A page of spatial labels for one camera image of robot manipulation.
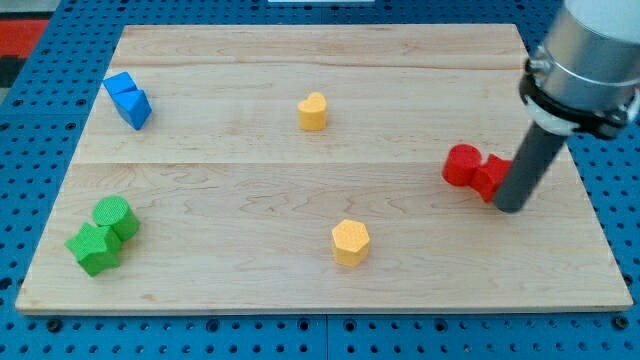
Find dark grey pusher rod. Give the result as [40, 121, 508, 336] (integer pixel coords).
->
[493, 122, 567, 213]

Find red cylinder block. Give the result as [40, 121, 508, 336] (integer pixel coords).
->
[441, 144, 482, 187]

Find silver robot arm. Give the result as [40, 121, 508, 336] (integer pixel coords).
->
[493, 0, 639, 213]

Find green star block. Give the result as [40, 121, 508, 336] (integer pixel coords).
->
[65, 223, 122, 277]

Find yellow hexagon block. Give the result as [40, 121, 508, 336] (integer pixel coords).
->
[331, 219, 370, 267]

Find light wooden board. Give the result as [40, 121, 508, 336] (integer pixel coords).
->
[15, 24, 633, 316]

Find yellow heart block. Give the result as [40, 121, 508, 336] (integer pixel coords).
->
[297, 92, 328, 131]

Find blue triangle block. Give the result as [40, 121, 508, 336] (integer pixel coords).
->
[112, 90, 152, 130]

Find blue cube block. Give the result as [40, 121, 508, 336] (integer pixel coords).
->
[103, 71, 137, 96]

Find green cylinder block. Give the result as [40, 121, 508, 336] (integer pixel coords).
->
[92, 195, 140, 242]

